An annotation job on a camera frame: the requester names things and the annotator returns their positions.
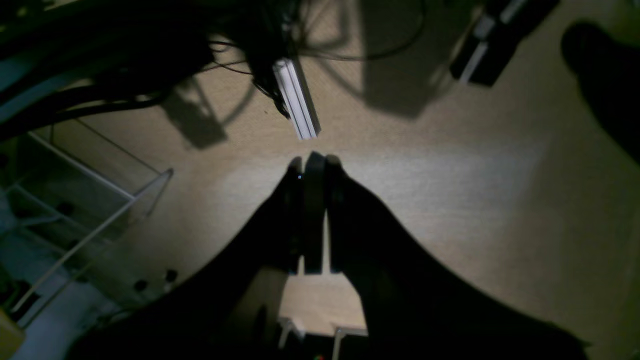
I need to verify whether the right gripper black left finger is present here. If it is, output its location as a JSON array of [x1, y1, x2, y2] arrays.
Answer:
[[66, 152, 326, 360]]

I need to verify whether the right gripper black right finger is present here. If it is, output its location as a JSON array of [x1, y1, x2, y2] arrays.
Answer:
[[326, 155, 588, 360]]

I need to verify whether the white wire rack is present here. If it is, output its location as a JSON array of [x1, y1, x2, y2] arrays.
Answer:
[[1, 120, 175, 325]]

